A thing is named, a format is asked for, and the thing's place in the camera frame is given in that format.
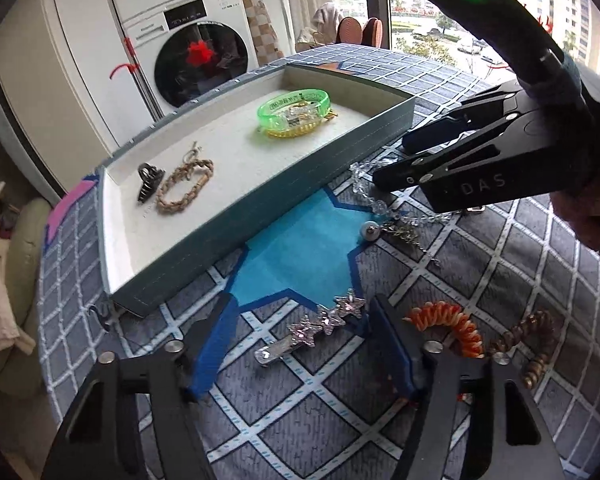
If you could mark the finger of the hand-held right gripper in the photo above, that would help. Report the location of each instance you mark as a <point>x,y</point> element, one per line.
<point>400,177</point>
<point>432,135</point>

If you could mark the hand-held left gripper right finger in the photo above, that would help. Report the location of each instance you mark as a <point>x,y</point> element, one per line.
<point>392,347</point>

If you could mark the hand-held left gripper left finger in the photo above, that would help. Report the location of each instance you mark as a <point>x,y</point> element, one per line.
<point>212,347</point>

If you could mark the silver star hair clip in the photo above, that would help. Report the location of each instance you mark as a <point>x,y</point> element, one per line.
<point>325,317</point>

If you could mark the green translucent bangle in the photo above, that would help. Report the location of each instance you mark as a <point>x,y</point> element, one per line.
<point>272,107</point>

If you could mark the teal jewelry box tray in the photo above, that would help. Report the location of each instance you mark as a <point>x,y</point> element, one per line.
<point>240,175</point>

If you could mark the black claw hair clip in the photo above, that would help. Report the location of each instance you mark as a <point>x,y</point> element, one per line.
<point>147,185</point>

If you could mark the person's right hand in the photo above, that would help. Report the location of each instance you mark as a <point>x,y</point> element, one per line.
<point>597,210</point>

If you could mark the checked star-print tablecloth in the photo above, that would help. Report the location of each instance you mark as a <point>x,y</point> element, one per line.
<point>300,410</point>

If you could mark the brown chair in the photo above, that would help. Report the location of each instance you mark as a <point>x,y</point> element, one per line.
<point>373,32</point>
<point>349,31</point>

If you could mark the checkered hanging cloth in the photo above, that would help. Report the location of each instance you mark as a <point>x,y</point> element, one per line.
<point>262,35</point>

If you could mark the pale green sofa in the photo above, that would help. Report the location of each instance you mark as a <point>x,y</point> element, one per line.
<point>27,240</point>

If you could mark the white washing machine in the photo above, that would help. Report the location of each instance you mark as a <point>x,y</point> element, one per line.
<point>145,15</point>

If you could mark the white tall cabinet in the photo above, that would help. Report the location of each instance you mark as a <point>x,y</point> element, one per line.
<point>65,75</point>

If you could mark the black window frame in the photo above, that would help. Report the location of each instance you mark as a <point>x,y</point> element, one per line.
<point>377,0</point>

